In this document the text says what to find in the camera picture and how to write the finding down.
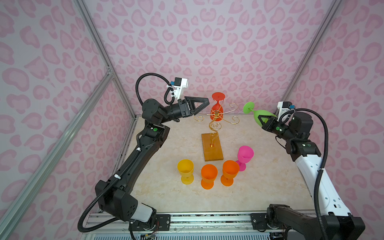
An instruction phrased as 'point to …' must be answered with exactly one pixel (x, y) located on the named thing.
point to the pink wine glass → (245, 153)
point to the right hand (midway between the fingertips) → (260, 115)
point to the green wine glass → (250, 106)
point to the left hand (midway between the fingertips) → (209, 102)
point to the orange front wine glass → (230, 169)
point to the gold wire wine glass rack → (211, 144)
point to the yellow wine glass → (186, 168)
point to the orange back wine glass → (209, 173)
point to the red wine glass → (216, 113)
